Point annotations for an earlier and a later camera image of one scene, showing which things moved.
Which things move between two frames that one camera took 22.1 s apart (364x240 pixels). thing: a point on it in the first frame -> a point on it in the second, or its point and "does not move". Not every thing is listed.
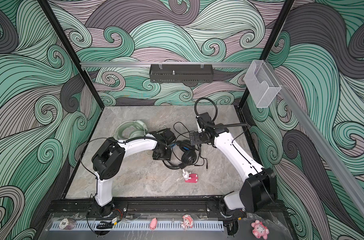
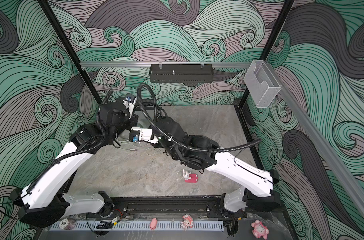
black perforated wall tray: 181,73 does not move
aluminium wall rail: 105,65 does not move
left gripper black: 168,157 -> 133,120
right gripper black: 198,140 -> 160,121
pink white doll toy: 187,222 does not move
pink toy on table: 190,178 does not move
